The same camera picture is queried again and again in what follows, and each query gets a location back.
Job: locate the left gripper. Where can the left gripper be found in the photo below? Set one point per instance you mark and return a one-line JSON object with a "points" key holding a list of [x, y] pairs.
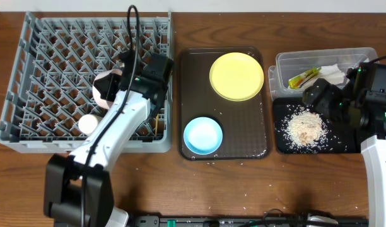
{"points": [[112, 84]]}

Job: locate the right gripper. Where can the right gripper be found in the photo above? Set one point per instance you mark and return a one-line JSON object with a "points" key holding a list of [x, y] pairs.
{"points": [[321, 104]]}

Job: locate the white bowl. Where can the white bowl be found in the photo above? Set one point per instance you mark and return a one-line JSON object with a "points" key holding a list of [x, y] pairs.
{"points": [[97, 95]]}

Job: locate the white napkin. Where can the white napkin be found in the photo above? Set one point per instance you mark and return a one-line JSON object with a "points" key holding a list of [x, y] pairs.
{"points": [[332, 74]]}

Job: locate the green snack wrapper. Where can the green snack wrapper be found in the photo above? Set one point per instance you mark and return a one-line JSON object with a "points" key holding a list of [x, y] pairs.
{"points": [[299, 80]]}

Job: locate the white cup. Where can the white cup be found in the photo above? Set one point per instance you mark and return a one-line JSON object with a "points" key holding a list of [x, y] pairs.
{"points": [[88, 123]]}

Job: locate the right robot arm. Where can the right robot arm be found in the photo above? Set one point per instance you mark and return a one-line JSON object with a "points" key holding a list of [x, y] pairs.
{"points": [[361, 104]]}

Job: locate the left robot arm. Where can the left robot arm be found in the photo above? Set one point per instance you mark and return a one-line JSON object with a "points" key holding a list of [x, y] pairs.
{"points": [[78, 190]]}

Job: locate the rice food waste pile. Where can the rice food waste pile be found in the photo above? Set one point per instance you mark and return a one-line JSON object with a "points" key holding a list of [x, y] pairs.
{"points": [[300, 131]]}

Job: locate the black tray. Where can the black tray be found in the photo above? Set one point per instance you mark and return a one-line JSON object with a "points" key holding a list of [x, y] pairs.
{"points": [[347, 131]]}

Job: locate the clear plastic bin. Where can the clear plastic bin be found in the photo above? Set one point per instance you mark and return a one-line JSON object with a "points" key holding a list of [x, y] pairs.
{"points": [[291, 64]]}

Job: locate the grey plastic dish rack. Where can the grey plastic dish rack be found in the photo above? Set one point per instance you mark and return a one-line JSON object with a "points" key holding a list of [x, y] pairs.
{"points": [[56, 61]]}

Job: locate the dark brown serving tray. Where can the dark brown serving tray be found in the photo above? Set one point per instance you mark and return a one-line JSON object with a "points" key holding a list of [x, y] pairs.
{"points": [[245, 125]]}

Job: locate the yellow plate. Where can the yellow plate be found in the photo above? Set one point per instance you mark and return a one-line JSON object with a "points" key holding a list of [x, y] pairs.
{"points": [[236, 76]]}

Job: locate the light blue bowl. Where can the light blue bowl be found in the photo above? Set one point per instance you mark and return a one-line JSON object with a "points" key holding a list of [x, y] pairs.
{"points": [[203, 135]]}

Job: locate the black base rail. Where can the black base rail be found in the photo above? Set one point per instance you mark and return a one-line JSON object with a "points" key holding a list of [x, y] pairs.
{"points": [[273, 217]]}

